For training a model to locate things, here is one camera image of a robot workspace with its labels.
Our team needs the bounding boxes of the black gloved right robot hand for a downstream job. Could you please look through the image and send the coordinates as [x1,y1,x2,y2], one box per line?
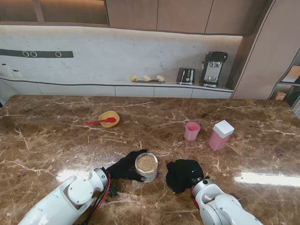
[165,159,204,194]

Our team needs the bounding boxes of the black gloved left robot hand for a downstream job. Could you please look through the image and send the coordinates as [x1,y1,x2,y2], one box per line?
[105,149,148,183]

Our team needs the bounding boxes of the clear labelled grain jar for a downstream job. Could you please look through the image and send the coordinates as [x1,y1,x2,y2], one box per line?
[135,152,158,183]

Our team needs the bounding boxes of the pink measuring cup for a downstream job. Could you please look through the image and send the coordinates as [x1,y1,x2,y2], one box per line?
[184,121,202,143]

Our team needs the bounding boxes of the pink container with white lid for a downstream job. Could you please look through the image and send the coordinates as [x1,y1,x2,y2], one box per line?
[208,130,231,152]

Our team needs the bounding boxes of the red plastic scoop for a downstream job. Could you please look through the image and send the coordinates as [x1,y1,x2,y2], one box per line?
[86,117,117,126]

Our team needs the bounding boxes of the yellow plastic bowl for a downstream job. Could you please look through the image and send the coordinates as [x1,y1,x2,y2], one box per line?
[98,111,120,128]

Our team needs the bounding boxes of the white counter with drawers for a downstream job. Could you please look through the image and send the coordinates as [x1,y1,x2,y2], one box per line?
[0,76,235,99]

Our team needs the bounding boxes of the dark wooden cutting board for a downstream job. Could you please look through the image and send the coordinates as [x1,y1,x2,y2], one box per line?
[135,79,166,84]

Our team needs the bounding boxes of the black and steel toaster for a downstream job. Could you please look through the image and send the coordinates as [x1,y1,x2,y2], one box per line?
[176,67,196,86]

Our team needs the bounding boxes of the black espresso machine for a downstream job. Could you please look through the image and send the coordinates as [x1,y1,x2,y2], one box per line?
[198,51,229,89]

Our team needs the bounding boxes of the small wooden box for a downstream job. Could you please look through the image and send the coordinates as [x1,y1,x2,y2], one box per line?
[273,91,287,101]

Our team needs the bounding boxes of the open shelf unit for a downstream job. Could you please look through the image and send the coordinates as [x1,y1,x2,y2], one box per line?
[268,48,300,111]

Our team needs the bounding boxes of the tall wooden side panel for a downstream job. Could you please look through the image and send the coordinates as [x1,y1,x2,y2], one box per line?
[231,0,300,100]

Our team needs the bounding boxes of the red left arm cable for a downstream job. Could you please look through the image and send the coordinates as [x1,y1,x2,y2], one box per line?
[88,172,112,222]

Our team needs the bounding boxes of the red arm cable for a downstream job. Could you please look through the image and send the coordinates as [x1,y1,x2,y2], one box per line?
[88,172,112,222]
[190,186,200,210]

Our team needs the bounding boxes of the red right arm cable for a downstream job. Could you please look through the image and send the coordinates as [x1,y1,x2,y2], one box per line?
[190,186,200,210]

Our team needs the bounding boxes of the black wall socket strip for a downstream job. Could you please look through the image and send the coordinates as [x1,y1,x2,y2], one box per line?
[0,49,74,59]

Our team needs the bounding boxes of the wooden wall cabinet doors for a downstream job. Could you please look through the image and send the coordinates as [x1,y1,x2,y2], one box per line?
[105,0,269,36]

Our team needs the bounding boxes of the open lit wall cabinet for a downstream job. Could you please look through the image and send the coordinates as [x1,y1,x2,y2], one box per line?
[0,0,110,27]

